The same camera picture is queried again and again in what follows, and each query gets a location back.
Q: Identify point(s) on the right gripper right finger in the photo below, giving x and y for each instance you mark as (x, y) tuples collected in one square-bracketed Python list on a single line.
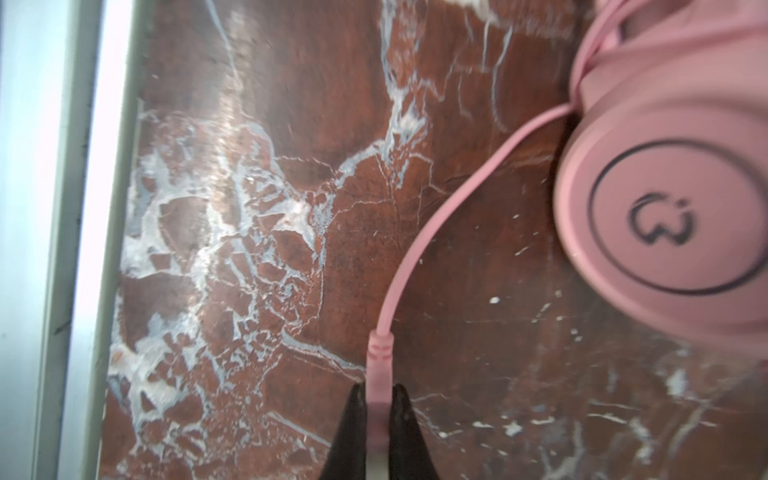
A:
[(409, 457)]

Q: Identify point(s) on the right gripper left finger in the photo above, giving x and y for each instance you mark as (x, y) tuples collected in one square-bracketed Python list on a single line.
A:
[(346, 459)]

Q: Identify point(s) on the pink headphones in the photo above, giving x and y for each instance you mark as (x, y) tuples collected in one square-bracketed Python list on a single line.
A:
[(660, 198)]

